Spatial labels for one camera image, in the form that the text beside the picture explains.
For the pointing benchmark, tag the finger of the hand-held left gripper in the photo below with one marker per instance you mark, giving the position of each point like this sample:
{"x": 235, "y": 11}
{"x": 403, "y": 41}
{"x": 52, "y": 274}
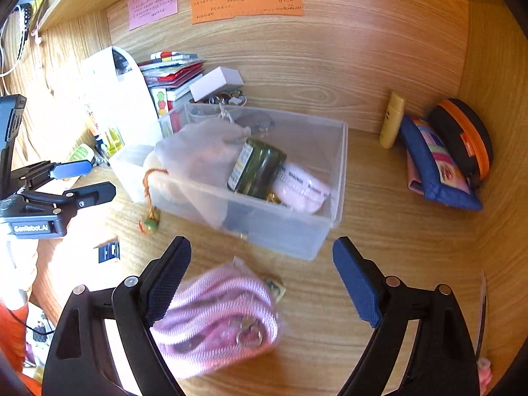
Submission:
{"x": 70, "y": 169}
{"x": 93, "y": 196}

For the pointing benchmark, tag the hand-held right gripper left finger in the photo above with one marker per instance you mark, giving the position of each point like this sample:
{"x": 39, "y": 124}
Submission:
{"x": 165, "y": 282}

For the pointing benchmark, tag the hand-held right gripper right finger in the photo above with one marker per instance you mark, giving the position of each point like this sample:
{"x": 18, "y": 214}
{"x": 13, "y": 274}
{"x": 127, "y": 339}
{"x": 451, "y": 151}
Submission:
{"x": 359, "y": 284}

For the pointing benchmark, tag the pink knit pouch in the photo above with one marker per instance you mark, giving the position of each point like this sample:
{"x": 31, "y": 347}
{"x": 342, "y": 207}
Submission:
{"x": 214, "y": 317}

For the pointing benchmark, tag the clear plastic storage box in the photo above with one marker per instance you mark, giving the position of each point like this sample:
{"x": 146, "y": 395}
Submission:
{"x": 288, "y": 231}

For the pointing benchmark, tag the pink and white jar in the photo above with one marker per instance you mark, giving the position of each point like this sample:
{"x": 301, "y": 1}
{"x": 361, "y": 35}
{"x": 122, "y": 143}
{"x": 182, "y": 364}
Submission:
{"x": 301, "y": 187}

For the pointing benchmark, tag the dark green jar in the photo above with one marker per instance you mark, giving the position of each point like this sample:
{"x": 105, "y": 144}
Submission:
{"x": 260, "y": 169}

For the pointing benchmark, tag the wooden desktop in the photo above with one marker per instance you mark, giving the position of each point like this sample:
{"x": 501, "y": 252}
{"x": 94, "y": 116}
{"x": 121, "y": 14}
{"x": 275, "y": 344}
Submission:
{"x": 392, "y": 235}

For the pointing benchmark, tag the orange sunscreen tube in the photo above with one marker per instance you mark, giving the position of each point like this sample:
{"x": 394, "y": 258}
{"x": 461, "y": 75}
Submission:
{"x": 95, "y": 128}

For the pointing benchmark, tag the yellow spray bottle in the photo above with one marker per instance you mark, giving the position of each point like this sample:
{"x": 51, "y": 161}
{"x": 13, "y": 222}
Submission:
{"x": 111, "y": 138}

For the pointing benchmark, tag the blue card box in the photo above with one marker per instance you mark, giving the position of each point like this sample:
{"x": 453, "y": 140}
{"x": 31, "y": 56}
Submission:
{"x": 109, "y": 251}

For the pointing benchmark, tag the white printed paper sheet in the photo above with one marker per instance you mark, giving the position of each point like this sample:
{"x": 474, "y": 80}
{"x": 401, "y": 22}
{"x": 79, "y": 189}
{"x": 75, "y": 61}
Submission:
{"x": 123, "y": 90}

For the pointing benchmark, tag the fruit print card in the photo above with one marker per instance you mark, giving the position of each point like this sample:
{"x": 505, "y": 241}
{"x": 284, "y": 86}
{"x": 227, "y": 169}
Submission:
{"x": 161, "y": 103}

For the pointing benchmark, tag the person's orange clothing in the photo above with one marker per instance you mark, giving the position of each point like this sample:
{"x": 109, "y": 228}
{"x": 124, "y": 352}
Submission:
{"x": 12, "y": 338}

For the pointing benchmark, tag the stack of booklets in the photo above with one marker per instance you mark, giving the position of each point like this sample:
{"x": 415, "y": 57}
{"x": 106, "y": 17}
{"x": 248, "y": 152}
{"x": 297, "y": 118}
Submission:
{"x": 173, "y": 70}

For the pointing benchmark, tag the blue pencil case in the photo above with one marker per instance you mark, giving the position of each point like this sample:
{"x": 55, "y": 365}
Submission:
{"x": 437, "y": 165}

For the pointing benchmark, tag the pink soft object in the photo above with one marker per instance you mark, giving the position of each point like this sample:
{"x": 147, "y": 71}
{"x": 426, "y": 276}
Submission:
{"x": 484, "y": 371}

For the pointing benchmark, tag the small yellow bottle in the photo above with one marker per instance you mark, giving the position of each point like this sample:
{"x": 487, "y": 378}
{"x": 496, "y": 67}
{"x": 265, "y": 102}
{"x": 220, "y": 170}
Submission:
{"x": 392, "y": 123}

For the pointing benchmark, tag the bunch of keys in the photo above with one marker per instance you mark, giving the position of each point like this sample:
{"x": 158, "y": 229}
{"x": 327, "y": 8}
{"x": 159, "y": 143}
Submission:
{"x": 227, "y": 99}

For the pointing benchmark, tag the small white box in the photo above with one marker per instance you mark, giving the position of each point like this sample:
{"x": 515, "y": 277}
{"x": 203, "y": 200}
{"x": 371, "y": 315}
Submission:
{"x": 214, "y": 82}

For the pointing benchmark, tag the black and orange round case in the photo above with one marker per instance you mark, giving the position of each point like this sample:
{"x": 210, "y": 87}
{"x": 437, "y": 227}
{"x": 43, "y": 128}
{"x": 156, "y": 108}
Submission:
{"x": 458, "y": 132}

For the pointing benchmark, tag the pink paper note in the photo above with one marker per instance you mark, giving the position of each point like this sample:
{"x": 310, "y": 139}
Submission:
{"x": 152, "y": 4}

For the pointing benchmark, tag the orange paper note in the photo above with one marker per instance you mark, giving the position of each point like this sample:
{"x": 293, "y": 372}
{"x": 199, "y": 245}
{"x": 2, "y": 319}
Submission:
{"x": 247, "y": 6}

